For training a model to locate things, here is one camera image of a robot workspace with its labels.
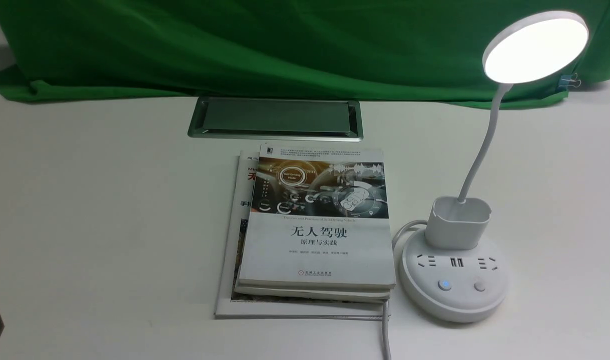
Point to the green backdrop cloth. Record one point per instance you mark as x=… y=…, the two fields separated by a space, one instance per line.
x=368 y=50

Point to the top self-driving book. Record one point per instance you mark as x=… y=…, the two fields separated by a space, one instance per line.
x=319 y=220

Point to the blue binder clip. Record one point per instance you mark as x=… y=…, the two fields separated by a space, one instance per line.
x=568 y=81

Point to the large bottom white book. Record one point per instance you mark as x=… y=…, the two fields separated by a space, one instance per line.
x=231 y=305

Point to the silver desk cable hatch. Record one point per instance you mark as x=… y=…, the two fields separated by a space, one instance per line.
x=276 y=119

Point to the middle book in stack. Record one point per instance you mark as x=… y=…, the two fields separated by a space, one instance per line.
x=311 y=294

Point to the white desk lamp with base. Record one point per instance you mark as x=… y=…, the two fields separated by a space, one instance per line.
x=448 y=268

